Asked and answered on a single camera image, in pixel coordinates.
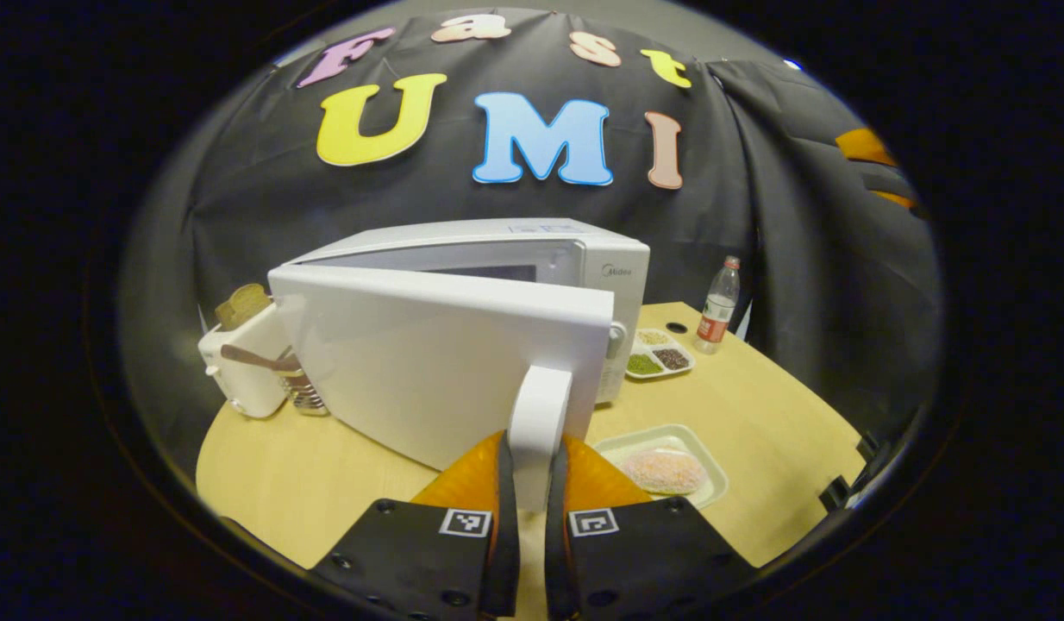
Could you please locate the white divided bean dish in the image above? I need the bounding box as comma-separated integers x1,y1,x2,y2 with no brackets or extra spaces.
625,328,696,380

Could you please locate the clear plastic water bottle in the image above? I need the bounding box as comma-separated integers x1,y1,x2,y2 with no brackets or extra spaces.
693,256,742,355

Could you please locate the brown bread slice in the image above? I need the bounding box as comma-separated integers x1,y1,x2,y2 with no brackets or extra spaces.
215,284,274,331

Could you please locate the brown wooden spoon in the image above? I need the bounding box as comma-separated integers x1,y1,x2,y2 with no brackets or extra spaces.
220,344,304,373

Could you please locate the pink round bun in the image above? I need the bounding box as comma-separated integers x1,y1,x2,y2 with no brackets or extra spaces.
620,448,708,496

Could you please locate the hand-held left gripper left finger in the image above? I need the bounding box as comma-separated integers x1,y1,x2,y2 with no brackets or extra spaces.
308,431,522,621

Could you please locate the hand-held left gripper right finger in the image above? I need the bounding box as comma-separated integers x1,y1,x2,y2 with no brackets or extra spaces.
545,436,757,621

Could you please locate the metal mesh utensil holder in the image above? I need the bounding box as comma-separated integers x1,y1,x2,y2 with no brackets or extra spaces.
278,349,330,417

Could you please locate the white microwave oven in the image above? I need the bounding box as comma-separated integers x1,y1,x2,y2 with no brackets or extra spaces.
267,217,651,511

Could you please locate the black backdrop cloth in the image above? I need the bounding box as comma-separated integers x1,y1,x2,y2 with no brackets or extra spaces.
122,9,942,441

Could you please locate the white toaster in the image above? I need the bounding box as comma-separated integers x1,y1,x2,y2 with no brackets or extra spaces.
197,298,291,420

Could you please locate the white rectangular food tray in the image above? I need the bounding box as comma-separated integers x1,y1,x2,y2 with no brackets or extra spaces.
594,423,729,510

